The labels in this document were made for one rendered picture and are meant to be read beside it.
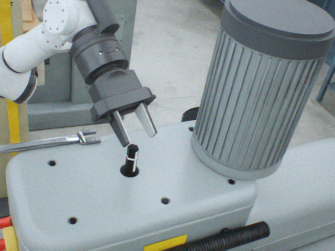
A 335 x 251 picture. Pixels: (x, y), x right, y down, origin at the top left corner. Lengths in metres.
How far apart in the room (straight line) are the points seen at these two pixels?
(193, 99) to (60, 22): 3.82
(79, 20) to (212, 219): 0.45
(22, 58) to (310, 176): 0.75
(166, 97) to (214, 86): 3.71
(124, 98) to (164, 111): 3.54
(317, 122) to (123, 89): 4.16
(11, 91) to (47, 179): 0.26
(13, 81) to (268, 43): 0.55
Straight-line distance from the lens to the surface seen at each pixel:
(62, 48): 0.89
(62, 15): 0.78
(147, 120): 0.76
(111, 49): 0.76
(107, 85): 0.75
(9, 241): 0.86
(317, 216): 1.16
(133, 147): 0.79
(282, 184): 1.10
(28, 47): 0.91
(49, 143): 0.87
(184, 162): 0.87
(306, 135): 4.56
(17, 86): 0.98
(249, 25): 0.71
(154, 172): 0.84
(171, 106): 4.37
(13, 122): 2.87
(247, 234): 0.90
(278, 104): 0.77
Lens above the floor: 2.47
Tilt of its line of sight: 37 degrees down
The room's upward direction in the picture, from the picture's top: 11 degrees clockwise
